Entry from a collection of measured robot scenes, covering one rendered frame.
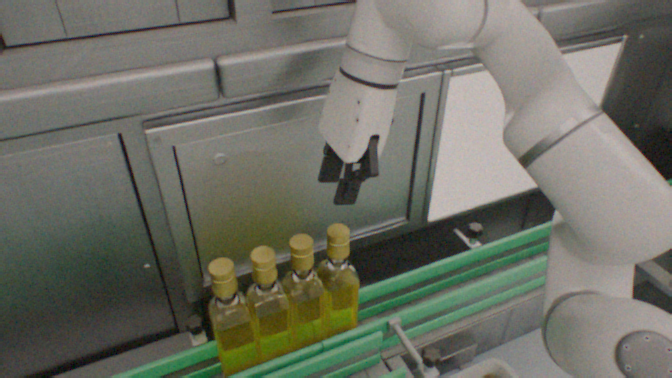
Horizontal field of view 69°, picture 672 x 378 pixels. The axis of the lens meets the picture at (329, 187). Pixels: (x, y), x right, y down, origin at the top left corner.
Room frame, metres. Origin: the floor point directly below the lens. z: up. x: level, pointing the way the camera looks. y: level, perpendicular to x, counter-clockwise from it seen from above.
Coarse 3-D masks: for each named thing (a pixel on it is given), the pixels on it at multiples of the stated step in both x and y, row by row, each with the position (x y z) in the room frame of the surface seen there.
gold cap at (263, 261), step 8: (256, 248) 0.50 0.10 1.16; (264, 248) 0.50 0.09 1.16; (256, 256) 0.48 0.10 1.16; (264, 256) 0.48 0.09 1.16; (272, 256) 0.48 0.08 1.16; (256, 264) 0.47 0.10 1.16; (264, 264) 0.47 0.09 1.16; (272, 264) 0.48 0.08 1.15; (256, 272) 0.47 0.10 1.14; (264, 272) 0.47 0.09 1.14; (272, 272) 0.48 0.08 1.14; (256, 280) 0.48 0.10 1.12; (264, 280) 0.47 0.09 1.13; (272, 280) 0.48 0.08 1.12
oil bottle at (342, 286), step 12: (324, 264) 0.54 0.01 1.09; (348, 264) 0.54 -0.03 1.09; (324, 276) 0.52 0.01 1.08; (336, 276) 0.52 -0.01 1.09; (348, 276) 0.52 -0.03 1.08; (336, 288) 0.51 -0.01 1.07; (348, 288) 0.52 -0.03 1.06; (336, 300) 0.51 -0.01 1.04; (348, 300) 0.52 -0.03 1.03; (336, 312) 0.51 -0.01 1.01; (348, 312) 0.52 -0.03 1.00; (336, 324) 0.51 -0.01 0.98; (348, 324) 0.52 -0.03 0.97
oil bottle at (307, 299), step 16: (288, 272) 0.52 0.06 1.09; (288, 288) 0.50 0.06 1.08; (304, 288) 0.49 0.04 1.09; (320, 288) 0.50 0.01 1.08; (304, 304) 0.49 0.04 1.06; (320, 304) 0.50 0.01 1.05; (304, 320) 0.48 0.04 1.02; (320, 320) 0.50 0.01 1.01; (304, 336) 0.48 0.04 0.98; (320, 336) 0.50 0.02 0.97
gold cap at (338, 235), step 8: (336, 224) 0.55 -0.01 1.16; (328, 232) 0.53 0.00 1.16; (336, 232) 0.53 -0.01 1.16; (344, 232) 0.53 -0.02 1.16; (328, 240) 0.53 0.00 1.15; (336, 240) 0.52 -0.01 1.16; (344, 240) 0.52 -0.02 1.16; (328, 248) 0.53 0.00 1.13; (336, 248) 0.52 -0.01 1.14; (344, 248) 0.52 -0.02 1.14; (336, 256) 0.52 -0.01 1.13; (344, 256) 0.52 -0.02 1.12
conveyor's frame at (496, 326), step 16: (544, 288) 0.68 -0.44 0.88; (512, 304) 0.64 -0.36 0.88; (528, 304) 0.65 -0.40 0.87; (464, 320) 0.60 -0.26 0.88; (480, 320) 0.60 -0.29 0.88; (496, 320) 0.61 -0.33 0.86; (512, 320) 0.63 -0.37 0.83; (528, 320) 0.65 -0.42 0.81; (432, 336) 0.56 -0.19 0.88; (448, 336) 0.57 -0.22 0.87; (464, 336) 0.58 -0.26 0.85; (480, 336) 0.60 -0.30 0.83; (496, 336) 0.62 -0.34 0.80; (512, 336) 0.64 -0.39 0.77; (384, 352) 0.53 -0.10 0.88; (400, 352) 0.53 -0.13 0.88; (448, 352) 0.57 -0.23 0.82; (480, 352) 0.61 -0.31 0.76; (416, 368) 0.54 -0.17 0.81
